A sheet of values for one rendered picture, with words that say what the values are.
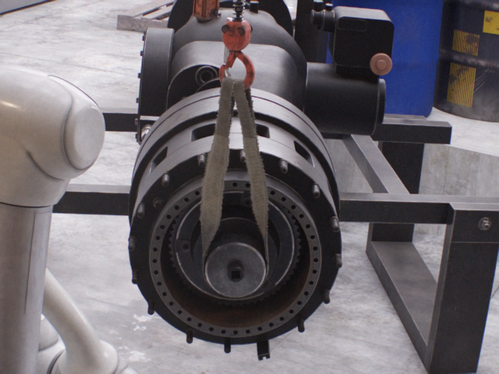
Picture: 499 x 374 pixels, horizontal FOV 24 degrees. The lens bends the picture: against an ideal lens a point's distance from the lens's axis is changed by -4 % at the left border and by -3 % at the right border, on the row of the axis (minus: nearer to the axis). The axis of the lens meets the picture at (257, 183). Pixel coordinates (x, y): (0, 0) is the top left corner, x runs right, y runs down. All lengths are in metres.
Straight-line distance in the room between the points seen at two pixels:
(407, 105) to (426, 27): 0.38
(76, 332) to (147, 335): 2.45
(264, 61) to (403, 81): 1.78
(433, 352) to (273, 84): 1.14
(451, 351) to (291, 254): 1.41
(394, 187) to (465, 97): 1.79
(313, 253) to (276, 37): 1.46
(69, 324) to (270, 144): 1.14
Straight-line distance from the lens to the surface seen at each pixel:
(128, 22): 9.25
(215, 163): 2.70
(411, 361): 4.31
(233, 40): 2.58
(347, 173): 5.57
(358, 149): 4.55
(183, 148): 2.89
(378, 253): 5.01
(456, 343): 4.20
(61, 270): 4.82
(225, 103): 2.63
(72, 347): 1.89
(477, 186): 5.39
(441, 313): 4.12
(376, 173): 4.26
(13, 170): 1.57
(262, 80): 3.70
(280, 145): 2.90
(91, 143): 1.57
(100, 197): 3.86
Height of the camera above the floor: 1.95
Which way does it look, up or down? 19 degrees down
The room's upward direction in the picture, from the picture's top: 5 degrees clockwise
